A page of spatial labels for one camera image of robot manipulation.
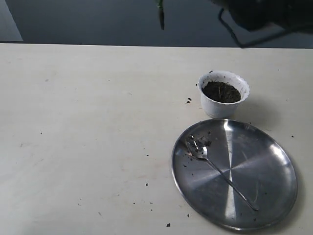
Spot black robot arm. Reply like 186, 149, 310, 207
212, 0, 313, 33

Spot white plastic flower pot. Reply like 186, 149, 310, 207
198, 70, 250, 118

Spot red anthurium flower stem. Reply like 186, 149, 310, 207
155, 0, 165, 30

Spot stainless steel spoon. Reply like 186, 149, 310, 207
185, 135, 259, 211

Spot round stainless steel plate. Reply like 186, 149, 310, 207
172, 119, 298, 231

